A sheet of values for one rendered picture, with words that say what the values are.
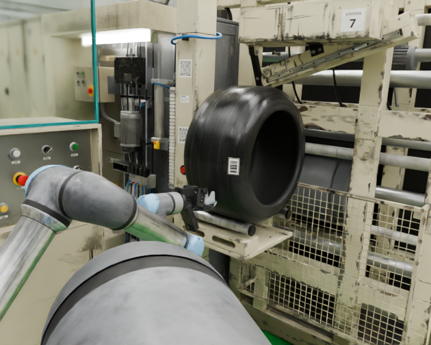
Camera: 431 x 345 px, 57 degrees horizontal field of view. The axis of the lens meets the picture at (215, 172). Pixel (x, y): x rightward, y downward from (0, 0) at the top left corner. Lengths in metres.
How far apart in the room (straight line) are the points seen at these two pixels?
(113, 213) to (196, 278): 0.72
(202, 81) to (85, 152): 0.59
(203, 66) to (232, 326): 1.62
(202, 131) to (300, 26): 0.61
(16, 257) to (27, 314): 0.86
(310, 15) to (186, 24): 0.51
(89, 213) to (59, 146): 0.83
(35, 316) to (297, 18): 1.60
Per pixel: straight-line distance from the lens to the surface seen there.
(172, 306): 0.18
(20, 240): 0.97
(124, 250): 0.23
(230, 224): 1.59
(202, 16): 1.77
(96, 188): 0.91
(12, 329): 1.81
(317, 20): 1.73
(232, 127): 1.41
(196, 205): 1.37
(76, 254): 1.82
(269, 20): 1.84
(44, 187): 0.98
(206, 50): 1.78
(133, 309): 0.18
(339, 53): 1.81
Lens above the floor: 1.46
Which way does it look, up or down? 13 degrees down
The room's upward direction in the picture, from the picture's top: 2 degrees clockwise
